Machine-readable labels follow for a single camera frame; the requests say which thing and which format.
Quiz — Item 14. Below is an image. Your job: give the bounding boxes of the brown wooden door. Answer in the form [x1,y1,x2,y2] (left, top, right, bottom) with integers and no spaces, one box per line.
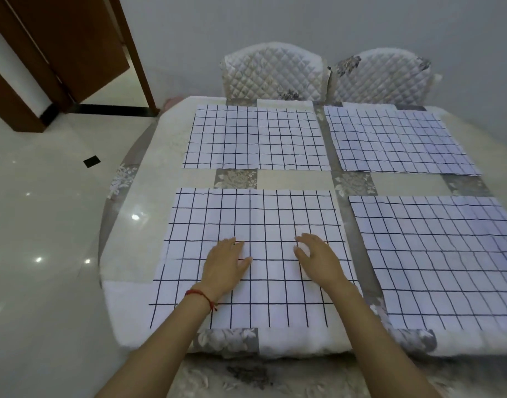
[4,0,132,105]

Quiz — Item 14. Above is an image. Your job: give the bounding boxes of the person's right forearm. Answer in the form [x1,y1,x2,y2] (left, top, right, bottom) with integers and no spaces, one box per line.
[330,280,441,398]

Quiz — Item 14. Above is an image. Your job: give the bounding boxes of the grey floral patchwork tablecloth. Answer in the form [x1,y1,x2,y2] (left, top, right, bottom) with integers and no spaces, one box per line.
[98,95,507,398]

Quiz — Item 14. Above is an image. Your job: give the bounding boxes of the person's right hand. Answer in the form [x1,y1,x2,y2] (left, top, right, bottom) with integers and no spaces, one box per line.
[294,233,353,289]

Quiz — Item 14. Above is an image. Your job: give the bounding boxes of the white quilted floral-trim chair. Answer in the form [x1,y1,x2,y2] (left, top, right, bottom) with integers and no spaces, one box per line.
[327,48,440,108]

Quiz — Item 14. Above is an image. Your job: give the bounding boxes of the person's left forearm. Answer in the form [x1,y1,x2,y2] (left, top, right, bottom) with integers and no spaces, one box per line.
[95,291,217,398]

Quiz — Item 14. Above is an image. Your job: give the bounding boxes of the red string bracelet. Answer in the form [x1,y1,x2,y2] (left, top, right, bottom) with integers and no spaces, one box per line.
[185,289,218,314]

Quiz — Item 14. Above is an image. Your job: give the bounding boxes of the white black-grid cloth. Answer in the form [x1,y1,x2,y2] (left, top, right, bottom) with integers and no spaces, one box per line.
[323,104,483,177]
[348,196,507,332]
[182,104,332,171]
[148,187,362,331]

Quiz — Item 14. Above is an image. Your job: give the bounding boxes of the brown wooden door frame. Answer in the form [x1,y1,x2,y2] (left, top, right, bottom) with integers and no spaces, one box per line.
[107,0,159,115]

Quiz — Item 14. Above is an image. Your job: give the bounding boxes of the person's left hand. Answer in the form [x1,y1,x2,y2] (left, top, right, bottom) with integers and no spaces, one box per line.
[195,238,254,304]

